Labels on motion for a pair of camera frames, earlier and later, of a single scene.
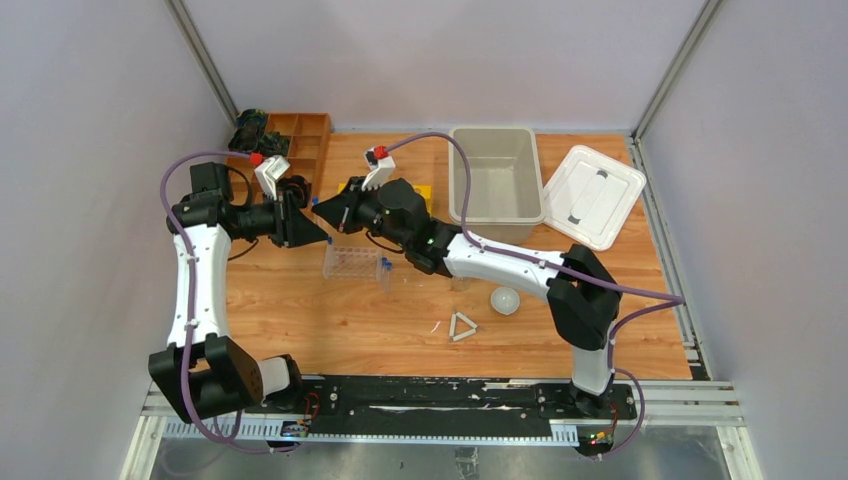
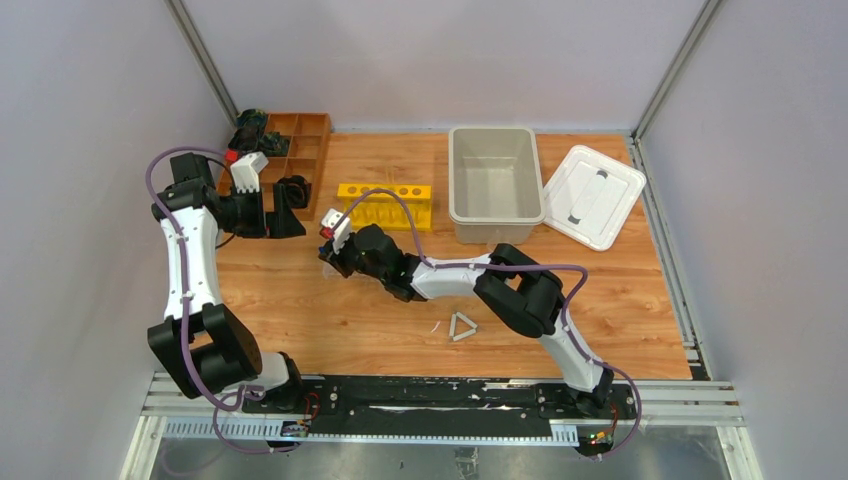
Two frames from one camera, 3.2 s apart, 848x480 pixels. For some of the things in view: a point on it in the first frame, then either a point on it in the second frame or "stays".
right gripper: [334, 210] to [338, 259]
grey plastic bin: [506, 193] stays
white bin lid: [589, 196] stays
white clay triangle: [465, 319] stays
